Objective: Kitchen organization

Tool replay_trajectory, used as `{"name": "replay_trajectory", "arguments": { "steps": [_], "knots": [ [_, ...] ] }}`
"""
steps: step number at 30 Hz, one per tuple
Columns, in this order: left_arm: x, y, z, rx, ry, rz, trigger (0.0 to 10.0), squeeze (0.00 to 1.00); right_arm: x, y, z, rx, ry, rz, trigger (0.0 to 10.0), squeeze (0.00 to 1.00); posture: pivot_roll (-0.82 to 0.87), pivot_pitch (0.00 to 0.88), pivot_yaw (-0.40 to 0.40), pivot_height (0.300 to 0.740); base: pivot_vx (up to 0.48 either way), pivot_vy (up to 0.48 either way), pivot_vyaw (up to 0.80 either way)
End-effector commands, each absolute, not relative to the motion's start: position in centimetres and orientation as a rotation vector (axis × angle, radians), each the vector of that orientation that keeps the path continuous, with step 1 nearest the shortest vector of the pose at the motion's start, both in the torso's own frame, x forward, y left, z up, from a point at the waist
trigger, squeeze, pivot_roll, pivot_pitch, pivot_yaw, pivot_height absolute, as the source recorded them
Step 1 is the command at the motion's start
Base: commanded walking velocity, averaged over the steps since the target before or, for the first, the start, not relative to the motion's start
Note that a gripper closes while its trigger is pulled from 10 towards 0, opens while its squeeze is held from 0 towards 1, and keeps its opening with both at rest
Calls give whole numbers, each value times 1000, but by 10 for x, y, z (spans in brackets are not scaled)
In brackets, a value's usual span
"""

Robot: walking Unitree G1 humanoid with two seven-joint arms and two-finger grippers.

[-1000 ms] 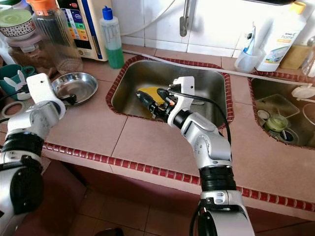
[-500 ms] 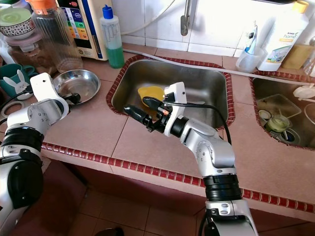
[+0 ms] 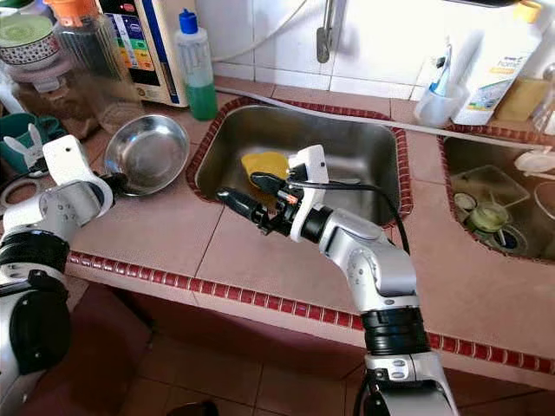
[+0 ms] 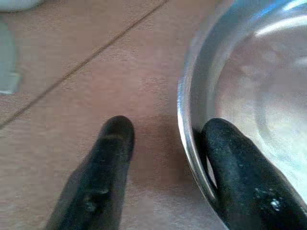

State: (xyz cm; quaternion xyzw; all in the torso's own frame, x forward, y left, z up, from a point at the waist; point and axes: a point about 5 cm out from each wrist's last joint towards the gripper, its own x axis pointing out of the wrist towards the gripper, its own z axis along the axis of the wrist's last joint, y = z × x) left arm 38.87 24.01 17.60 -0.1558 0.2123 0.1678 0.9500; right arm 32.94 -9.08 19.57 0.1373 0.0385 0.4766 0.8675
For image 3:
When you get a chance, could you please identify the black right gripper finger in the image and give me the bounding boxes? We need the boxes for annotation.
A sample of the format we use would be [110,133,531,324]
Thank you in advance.
[217,188,270,226]
[250,172,291,197]

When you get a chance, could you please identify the yellow plastic bowl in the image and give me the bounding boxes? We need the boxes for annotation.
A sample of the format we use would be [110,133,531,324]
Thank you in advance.
[240,152,291,187]

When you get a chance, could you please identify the stainless steel bowl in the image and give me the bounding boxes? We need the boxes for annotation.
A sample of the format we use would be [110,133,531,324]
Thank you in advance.
[104,114,190,196]

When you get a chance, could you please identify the white counter pipe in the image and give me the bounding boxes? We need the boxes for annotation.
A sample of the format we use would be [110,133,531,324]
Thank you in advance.
[217,85,456,133]

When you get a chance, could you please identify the teal mug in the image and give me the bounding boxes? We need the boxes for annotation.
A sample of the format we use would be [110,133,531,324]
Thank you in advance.
[0,113,66,172]

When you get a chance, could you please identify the stainless steel sink basin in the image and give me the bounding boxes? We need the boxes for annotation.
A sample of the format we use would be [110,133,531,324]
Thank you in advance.
[442,134,555,261]
[189,102,410,228]

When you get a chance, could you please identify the green soap bottle blue cap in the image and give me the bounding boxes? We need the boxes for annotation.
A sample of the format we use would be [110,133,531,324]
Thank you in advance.
[176,9,219,122]

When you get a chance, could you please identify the clear jar brown contents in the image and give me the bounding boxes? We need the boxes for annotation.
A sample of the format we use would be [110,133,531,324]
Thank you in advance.
[4,56,92,118]

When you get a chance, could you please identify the glass jar orange lid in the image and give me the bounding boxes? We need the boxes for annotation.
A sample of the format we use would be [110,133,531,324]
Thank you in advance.
[46,0,140,135]

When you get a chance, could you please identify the green patterned ceramic bowl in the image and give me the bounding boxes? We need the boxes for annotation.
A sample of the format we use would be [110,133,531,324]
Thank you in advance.
[0,13,60,68]

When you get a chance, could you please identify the clear plastic cup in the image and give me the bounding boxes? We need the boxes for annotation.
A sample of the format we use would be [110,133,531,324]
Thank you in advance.
[415,81,467,128]

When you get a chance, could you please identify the blue white toothbrush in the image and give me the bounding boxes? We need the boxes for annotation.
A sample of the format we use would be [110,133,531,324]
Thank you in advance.
[431,39,454,96]

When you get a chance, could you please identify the greenish glass cup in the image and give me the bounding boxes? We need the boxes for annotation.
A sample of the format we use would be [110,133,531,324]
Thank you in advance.
[470,201,511,233]

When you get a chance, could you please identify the clear plastic container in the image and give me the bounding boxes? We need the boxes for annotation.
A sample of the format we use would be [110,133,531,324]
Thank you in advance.
[451,165,530,209]

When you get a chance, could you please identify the white sink strainer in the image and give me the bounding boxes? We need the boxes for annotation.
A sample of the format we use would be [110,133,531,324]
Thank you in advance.
[513,149,555,174]

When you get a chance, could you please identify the white detergent bottle yellow cap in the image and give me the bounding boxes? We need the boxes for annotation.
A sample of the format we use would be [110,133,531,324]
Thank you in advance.
[451,0,543,125]

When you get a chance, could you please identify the yellow sponge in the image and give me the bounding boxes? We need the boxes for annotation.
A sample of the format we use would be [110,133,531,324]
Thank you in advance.
[493,76,552,122]

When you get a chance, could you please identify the steel pot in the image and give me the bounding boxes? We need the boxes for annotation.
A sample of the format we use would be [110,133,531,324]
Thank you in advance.
[533,178,555,222]

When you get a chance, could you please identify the white utensil holder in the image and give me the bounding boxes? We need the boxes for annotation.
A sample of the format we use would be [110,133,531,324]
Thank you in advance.
[536,87,555,135]

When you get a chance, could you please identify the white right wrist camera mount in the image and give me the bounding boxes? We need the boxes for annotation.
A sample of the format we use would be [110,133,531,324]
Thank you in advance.
[288,145,332,244]

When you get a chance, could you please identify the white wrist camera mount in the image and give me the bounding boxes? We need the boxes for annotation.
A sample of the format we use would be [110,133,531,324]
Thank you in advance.
[288,145,332,244]
[43,134,102,190]

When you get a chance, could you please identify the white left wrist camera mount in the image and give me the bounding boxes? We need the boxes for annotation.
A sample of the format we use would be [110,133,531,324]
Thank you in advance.
[43,134,102,190]

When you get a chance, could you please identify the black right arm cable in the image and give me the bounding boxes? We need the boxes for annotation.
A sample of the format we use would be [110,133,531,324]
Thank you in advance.
[299,177,413,257]

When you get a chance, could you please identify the white hose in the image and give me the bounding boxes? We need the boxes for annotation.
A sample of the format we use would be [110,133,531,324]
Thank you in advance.
[212,0,317,63]

